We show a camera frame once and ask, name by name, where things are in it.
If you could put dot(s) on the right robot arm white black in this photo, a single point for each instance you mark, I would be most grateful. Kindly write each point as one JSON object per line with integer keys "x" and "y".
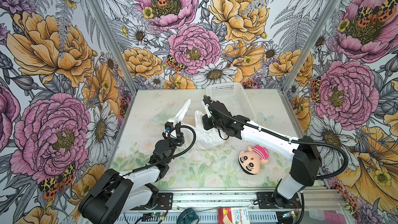
{"x": 302, "y": 153}

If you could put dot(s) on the cartoon boy plush doll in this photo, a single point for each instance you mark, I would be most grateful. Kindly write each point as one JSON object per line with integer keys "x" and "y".
{"x": 251, "y": 160}

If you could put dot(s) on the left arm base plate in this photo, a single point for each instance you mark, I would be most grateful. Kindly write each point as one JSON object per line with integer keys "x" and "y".
{"x": 161, "y": 201}

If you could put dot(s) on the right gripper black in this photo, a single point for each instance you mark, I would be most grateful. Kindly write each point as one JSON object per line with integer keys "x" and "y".
{"x": 205, "y": 119}

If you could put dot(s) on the pink item in clear box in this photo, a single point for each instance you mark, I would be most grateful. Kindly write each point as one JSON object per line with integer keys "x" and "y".
{"x": 327, "y": 216}

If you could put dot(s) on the red bandage box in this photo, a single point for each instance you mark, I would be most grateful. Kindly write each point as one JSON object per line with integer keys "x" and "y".
{"x": 233, "y": 215}

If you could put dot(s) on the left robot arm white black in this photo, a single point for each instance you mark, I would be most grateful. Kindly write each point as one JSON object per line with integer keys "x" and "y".
{"x": 117, "y": 192}

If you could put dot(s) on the teal tape roll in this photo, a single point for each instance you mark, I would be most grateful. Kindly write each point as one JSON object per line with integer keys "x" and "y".
{"x": 188, "y": 216}

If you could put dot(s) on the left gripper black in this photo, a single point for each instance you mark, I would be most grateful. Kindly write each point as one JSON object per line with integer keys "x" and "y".
{"x": 180, "y": 137}

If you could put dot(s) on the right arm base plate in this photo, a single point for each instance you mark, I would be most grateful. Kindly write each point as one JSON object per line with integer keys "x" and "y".
{"x": 266, "y": 200}

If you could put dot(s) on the translucent white plastic bag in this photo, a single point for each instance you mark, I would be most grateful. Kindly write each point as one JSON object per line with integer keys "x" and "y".
{"x": 186, "y": 115}

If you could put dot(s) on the white plastic mesh basket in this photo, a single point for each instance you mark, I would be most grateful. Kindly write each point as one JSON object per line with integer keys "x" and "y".
{"x": 234, "y": 97}

